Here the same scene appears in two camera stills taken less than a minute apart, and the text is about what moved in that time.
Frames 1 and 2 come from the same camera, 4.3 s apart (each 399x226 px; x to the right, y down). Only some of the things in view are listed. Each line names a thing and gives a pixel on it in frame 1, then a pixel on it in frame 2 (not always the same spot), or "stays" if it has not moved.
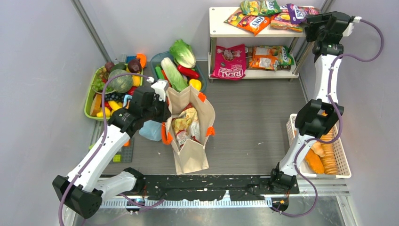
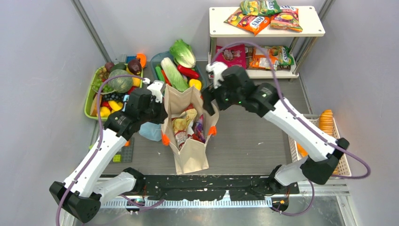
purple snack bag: (298, 13) to (199, 129)
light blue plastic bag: (150, 130) stays
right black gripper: (314, 29) to (211, 98)
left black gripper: (163, 110) stays
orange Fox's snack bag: (253, 23) stays
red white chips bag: (187, 125) stays
